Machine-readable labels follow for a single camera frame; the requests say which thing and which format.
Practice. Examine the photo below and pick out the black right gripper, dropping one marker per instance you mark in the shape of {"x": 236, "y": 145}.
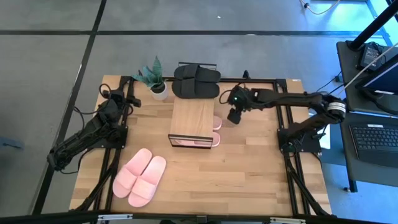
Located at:
{"x": 245, "y": 98}

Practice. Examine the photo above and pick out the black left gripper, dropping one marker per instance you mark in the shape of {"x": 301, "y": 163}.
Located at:
{"x": 113, "y": 107}

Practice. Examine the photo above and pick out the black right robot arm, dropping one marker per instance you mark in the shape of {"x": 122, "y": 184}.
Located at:
{"x": 295, "y": 98}

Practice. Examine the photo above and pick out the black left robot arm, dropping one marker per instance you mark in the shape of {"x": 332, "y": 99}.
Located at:
{"x": 77, "y": 140}

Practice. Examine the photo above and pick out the snake plant in white pot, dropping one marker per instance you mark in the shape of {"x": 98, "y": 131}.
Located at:
{"x": 155, "y": 77}

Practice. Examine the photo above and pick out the black desk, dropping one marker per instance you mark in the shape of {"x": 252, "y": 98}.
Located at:
{"x": 348, "y": 93}
{"x": 346, "y": 174}

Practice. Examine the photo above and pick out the black laptop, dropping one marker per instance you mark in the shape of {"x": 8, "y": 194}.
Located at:
{"x": 373, "y": 140}

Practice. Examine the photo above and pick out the black crossbar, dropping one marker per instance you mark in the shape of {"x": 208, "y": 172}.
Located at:
{"x": 46, "y": 217}

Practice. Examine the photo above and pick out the black power adapter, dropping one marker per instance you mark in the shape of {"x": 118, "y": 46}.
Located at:
{"x": 368, "y": 56}

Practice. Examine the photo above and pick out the black computer monitor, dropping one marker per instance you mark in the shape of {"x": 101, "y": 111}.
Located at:
{"x": 385, "y": 77}

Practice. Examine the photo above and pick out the black pole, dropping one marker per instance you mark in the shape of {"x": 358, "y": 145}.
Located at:
{"x": 373, "y": 26}

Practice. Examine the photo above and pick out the wooden shelf with black frame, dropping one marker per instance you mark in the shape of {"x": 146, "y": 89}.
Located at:
{"x": 191, "y": 118}

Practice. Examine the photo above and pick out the black aluminium table frame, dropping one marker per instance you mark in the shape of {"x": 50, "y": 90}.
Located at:
{"x": 280, "y": 83}

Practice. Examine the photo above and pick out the silver bracket plate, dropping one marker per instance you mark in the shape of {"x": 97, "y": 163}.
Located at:
{"x": 115, "y": 217}
{"x": 287, "y": 220}

